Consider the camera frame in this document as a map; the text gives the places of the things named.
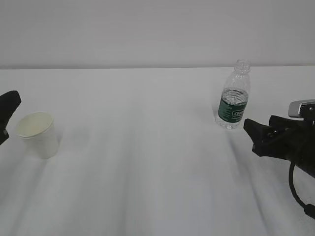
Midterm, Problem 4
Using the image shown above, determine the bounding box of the white paper cup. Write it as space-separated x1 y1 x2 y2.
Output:
15 112 59 159

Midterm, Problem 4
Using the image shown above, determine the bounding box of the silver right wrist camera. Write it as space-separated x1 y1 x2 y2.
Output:
288 99 315 121

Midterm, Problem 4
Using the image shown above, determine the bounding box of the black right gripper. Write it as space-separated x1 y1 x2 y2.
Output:
244 115 315 178

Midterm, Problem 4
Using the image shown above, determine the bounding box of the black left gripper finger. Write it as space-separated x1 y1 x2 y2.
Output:
0 90 22 145

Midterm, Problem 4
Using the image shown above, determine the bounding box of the clear water bottle green label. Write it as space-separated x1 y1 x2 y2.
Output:
215 59 251 130

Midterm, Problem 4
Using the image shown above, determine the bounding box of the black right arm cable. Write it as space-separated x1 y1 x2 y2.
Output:
288 161 315 218

